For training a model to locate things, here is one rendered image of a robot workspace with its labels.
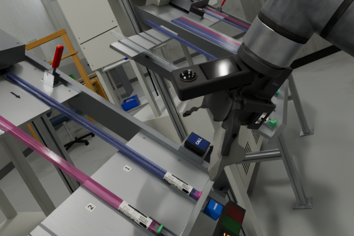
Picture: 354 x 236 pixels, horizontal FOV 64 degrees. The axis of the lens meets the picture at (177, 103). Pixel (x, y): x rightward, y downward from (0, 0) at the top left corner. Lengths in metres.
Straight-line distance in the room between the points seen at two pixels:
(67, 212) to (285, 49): 0.41
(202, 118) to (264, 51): 0.53
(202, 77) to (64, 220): 0.31
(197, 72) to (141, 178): 0.27
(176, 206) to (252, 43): 0.33
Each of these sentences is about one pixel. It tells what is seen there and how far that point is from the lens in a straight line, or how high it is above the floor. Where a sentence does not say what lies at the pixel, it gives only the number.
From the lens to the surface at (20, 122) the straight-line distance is 0.64.
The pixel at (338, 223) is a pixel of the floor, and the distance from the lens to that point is 1.52.
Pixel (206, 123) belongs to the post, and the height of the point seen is 0.73.
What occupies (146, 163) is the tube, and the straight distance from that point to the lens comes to 0.58.
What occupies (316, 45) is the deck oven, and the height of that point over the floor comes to 0.19.
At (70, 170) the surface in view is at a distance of 0.54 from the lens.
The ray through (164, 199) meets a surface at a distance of 0.56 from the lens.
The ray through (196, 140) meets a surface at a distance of 0.63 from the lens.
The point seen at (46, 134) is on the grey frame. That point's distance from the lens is 0.95.
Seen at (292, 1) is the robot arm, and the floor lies 1.02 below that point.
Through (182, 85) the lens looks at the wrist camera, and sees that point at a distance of 0.38.
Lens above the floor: 1.04
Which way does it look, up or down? 14 degrees down
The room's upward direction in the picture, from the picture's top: 23 degrees counter-clockwise
